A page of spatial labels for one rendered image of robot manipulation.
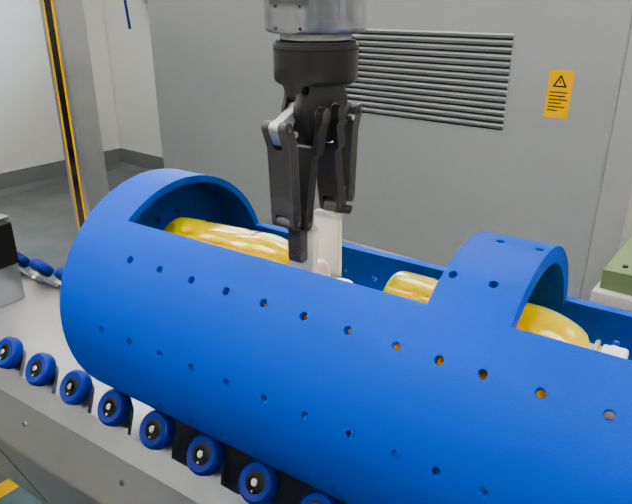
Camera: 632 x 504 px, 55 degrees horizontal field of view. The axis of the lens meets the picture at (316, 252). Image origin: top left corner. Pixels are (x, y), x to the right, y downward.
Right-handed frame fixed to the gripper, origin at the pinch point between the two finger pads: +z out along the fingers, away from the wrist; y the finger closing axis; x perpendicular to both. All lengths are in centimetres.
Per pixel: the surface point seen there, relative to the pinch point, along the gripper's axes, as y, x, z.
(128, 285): 11.6, -14.7, 2.9
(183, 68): -170, -187, 8
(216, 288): 10.3, -4.1, 0.9
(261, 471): 9.2, -0.6, 21.3
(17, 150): -221, -430, 90
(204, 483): 10.2, -8.0, 26.0
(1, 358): 10, -46, 23
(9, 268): -4, -66, 20
